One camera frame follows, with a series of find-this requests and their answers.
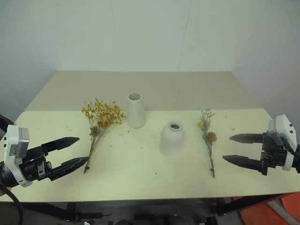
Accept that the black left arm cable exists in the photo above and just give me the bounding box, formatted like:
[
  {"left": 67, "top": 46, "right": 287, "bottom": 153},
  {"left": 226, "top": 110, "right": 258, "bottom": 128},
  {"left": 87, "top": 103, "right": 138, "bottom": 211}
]
[{"left": 0, "top": 184, "right": 24, "bottom": 225}]

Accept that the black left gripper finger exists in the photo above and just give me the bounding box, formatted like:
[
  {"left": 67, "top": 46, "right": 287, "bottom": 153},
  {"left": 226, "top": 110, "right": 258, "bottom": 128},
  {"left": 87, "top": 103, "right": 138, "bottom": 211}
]
[
  {"left": 43, "top": 137, "right": 80, "bottom": 154},
  {"left": 50, "top": 157, "right": 90, "bottom": 181}
]

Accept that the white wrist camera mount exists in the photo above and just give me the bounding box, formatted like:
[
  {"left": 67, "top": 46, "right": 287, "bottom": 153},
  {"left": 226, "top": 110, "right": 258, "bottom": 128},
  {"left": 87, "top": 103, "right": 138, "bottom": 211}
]
[
  {"left": 3, "top": 124, "right": 30, "bottom": 188},
  {"left": 268, "top": 114, "right": 296, "bottom": 172}
]

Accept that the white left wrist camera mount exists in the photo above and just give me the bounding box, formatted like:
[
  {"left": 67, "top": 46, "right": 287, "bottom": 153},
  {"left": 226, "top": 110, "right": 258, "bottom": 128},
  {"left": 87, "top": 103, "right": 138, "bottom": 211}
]
[{"left": 3, "top": 124, "right": 30, "bottom": 188}]

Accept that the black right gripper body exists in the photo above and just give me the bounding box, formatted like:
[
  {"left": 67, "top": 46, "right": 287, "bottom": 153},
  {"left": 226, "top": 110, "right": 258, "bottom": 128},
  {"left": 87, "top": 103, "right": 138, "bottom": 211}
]
[{"left": 260, "top": 132, "right": 288, "bottom": 176}]

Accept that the white narrow-necked round vase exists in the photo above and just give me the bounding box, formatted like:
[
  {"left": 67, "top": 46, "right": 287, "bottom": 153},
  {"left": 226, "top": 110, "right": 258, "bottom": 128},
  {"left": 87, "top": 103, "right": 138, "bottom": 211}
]
[{"left": 159, "top": 119, "right": 186, "bottom": 156}]

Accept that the black metal table frame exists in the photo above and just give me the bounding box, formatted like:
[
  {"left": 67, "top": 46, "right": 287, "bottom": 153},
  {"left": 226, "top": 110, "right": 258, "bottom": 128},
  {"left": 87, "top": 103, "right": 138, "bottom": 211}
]
[{"left": 0, "top": 192, "right": 296, "bottom": 223}]

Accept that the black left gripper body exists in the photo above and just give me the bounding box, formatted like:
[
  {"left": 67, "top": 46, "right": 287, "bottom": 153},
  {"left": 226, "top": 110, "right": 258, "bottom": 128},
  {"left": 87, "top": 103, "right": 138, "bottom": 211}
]
[{"left": 19, "top": 145, "right": 54, "bottom": 182}]

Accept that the yellow dried flower bunch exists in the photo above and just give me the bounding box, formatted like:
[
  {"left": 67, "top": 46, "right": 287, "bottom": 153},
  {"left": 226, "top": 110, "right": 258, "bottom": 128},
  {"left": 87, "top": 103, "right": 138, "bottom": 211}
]
[{"left": 81, "top": 98, "right": 126, "bottom": 174}]

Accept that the tall white tapered vase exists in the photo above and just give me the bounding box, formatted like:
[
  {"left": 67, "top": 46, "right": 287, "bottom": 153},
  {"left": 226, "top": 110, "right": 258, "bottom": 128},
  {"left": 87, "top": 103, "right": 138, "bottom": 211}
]
[{"left": 127, "top": 92, "right": 147, "bottom": 128}]

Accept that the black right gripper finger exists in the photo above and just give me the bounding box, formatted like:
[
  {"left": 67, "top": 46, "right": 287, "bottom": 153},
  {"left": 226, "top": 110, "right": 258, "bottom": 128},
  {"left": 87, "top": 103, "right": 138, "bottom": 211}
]
[
  {"left": 229, "top": 133, "right": 265, "bottom": 144},
  {"left": 222, "top": 155, "right": 263, "bottom": 174}
]

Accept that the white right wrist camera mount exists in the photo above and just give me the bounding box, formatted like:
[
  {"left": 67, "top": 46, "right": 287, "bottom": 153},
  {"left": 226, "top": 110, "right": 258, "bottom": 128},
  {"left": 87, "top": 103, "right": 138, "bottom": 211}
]
[{"left": 268, "top": 114, "right": 296, "bottom": 172}]

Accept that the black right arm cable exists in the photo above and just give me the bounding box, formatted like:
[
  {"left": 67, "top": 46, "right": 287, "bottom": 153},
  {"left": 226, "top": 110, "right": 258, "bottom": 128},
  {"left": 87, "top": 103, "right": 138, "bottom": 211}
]
[{"left": 280, "top": 135, "right": 298, "bottom": 156}]

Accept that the mixed orange flower sprig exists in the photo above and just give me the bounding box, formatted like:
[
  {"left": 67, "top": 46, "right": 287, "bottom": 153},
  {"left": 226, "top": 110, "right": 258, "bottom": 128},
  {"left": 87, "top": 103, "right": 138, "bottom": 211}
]
[{"left": 196, "top": 108, "right": 218, "bottom": 179}]

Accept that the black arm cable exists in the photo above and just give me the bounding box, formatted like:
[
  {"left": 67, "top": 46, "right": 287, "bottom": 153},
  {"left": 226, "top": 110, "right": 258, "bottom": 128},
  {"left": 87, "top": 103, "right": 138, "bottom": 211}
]
[
  {"left": 0, "top": 184, "right": 24, "bottom": 225},
  {"left": 280, "top": 135, "right": 298, "bottom": 156}
]

